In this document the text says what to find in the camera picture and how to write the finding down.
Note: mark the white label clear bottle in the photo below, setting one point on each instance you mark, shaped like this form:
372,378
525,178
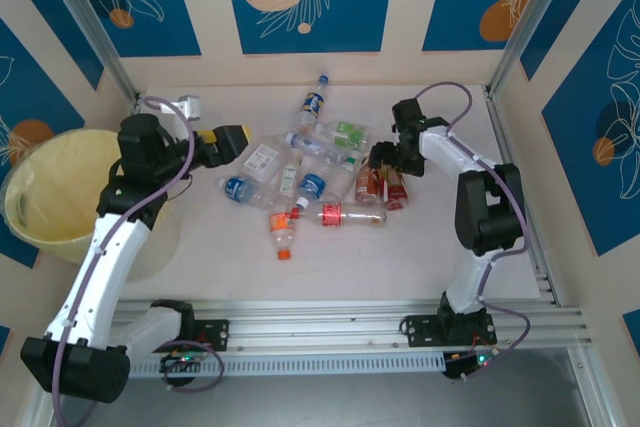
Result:
261,157

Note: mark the large blue label water bottle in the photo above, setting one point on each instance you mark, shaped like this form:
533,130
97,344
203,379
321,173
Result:
239,188

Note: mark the slim green white label bottle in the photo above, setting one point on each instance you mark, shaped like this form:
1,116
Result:
290,178

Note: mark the blue label bottle white cap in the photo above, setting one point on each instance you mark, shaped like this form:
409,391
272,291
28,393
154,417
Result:
313,184

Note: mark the orange label orange cap bottle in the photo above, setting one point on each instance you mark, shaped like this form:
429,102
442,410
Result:
281,224

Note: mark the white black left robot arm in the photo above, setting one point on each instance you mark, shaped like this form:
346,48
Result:
110,257

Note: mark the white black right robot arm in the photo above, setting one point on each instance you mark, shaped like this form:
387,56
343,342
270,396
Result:
450,149

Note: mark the yellow plastic bin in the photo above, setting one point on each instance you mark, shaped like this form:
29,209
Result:
60,172

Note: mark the green label clear bottle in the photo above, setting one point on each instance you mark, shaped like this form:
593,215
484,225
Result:
350,134

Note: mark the clear water bottle barcode label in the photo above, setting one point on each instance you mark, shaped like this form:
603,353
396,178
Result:
310,143

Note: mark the red label red cap bottle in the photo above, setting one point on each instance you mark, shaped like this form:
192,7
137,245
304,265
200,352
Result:
331,214

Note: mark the blue yellow label soda bottle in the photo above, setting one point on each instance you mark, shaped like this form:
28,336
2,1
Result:
312,103

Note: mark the aluminium side rail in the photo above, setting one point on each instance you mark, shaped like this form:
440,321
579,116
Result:
500,122

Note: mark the aluminium frame post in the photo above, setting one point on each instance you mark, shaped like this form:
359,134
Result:
529,12
87,12

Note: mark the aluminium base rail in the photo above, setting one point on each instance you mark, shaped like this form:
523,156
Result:
325,327

